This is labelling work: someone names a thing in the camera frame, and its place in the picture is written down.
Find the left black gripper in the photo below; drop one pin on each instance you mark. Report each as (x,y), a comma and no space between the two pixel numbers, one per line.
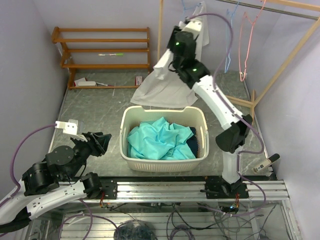
(97,141)

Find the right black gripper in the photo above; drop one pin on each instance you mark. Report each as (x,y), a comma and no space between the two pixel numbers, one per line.
(170,46)

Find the blue hanger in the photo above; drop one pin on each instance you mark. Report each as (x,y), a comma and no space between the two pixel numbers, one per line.
(230,15)
(186,6)

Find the white t shirt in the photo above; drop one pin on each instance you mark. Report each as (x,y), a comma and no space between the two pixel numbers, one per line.
(163,88)

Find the teal t shirt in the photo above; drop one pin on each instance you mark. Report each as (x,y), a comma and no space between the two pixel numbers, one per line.
(159,140)

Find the pink wire hanger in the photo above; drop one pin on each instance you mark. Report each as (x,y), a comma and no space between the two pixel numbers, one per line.
(244,49)

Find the navy blue t shirt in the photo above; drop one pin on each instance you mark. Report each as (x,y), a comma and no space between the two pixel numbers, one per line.
(192,142)

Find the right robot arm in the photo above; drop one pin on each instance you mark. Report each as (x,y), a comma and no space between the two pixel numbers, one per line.
(197,77)

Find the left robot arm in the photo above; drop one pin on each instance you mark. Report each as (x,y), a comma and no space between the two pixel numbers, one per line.
(52,182)

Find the red white small box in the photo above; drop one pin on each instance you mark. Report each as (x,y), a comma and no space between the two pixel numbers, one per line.
(138,80)

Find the green white marker pen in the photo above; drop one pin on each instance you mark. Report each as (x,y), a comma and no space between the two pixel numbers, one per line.
(111,54)

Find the red white pen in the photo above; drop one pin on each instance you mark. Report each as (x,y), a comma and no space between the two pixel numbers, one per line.
(103,84)

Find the white box on rack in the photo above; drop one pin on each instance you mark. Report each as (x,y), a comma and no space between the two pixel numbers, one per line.
(83,82)

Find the wooden shoe rack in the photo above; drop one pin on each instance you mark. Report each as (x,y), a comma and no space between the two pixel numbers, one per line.
(81,46)

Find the metal hanging rod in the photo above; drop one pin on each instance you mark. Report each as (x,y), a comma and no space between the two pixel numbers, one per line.
(268,9)

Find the cream plastic laundry basket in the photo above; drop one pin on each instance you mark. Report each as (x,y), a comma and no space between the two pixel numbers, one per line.
(189,117)

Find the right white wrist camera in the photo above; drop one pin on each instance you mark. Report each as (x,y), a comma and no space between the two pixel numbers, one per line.
(194,26)

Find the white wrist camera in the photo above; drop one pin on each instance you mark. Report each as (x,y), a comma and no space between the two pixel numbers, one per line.
(72,128)
(194,26)

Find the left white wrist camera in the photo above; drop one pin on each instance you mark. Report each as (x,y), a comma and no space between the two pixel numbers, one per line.
(72,128)

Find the wooden clothes rack frame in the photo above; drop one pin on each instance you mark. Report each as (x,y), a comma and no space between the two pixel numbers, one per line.
(273,47)

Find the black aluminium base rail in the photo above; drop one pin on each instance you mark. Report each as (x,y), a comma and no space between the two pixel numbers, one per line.
(189,189)

